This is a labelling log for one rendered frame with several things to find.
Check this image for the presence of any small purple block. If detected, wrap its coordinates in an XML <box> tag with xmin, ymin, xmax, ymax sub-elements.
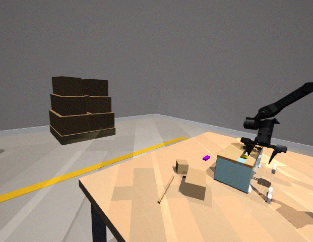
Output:
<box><xmin>203</xmin><ymin>155</ymin><xmax>210</xmax><ymax>161</ymax></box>

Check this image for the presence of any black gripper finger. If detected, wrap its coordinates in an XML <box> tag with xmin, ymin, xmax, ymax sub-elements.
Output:
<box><xmin>268</xmin><ymin>150</ymin><xmax>281</xmax><ymax>164</ymax></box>
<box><xmin>244</xmin><ymin>143</ymin><xmax>251</xmax><ymax>156</ymax></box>

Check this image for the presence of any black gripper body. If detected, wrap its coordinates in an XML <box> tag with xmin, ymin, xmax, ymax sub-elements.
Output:
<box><xmin>240</xmin><ymin>130</ymin><xmax>287</xmax><ymax>153</ymax></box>

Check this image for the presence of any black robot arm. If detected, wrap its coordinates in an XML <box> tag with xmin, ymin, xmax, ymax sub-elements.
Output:
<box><xmin>243</xmin><ymin>82</ymin><xmax>313</xmax><ymax>132</ymax></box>

